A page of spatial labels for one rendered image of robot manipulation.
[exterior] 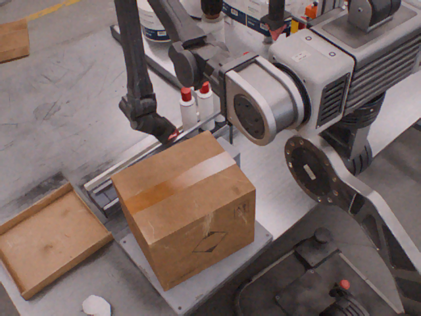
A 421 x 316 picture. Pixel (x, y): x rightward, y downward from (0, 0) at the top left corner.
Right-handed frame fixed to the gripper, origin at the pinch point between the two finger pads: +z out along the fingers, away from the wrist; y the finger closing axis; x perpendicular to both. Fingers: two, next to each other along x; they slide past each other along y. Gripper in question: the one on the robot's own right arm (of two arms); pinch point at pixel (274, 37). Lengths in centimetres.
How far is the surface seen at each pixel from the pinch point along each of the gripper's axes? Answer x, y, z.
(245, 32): -24.6, -7.8, 13.4
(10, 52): -224, 50, 100
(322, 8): 20.1, 1.0, -21.3
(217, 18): -18.6, 11.8, -5.2
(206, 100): 9.4, 40.6, -1.1
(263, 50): -10.2, -4.8, 13.4
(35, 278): 16, 113, 19
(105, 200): 9, 84, 14
